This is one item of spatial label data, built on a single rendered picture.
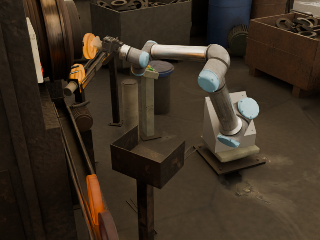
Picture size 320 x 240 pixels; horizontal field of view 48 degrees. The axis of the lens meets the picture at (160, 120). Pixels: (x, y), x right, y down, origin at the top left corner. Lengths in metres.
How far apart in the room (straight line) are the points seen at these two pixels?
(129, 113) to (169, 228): 1.00
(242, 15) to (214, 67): 3.26
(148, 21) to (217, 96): 2.31
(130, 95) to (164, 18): 1.76
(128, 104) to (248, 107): 0.90
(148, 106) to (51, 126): 1.49
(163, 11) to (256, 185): 2.41
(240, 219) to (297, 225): 0.33
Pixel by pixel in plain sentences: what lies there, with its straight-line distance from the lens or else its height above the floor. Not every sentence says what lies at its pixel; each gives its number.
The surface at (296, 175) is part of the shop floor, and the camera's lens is 2.75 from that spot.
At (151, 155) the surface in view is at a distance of 1.72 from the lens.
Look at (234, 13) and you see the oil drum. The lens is 5.05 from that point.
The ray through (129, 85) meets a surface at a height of 0.51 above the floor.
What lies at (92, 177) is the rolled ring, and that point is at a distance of 1.34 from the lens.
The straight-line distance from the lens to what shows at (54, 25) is 1.60.
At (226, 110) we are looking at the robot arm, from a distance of 2.11.
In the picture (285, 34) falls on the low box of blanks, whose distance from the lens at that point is 3.89.
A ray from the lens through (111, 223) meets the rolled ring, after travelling 1.19.
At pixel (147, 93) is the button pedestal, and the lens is 2.81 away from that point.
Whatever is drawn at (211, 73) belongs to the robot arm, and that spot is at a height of 0.90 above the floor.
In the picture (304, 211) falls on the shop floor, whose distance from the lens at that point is 2.47.
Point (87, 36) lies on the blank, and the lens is 2.24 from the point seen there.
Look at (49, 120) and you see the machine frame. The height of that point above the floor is 0.87.
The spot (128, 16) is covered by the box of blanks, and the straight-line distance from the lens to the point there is 3.99.
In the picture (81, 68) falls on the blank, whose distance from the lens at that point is 2.39.
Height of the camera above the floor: 1.58
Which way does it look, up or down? 29 degrees down
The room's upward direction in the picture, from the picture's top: straight up
